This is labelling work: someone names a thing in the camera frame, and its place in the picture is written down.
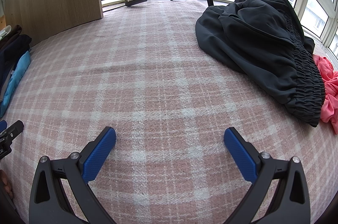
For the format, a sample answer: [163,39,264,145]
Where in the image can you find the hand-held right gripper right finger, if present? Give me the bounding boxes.
[224,127,311,224]

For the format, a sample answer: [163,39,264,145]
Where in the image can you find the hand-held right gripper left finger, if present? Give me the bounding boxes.
[29,126,117,224]

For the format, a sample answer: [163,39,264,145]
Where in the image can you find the pink shirt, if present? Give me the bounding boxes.
[313,54,338,123]

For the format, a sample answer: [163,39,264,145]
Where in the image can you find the dark grey pants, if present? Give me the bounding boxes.
[195,0,326,128]

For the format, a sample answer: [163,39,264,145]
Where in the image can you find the person's left hand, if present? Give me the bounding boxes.
[0,168,14,198]

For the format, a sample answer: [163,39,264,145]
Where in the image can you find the light blue folded garment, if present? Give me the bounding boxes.
[0,51,32,118]

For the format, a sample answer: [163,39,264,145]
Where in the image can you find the navy folded garment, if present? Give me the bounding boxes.
[0,35,32,79]

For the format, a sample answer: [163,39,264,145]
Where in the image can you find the brown folded garment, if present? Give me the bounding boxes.
[0,25,23,51]

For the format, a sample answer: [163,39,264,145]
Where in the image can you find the white folded garment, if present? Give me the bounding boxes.
[0,25,12,38]

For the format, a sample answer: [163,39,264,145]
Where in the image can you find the black power adapter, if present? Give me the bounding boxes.
[125,0,148,7]

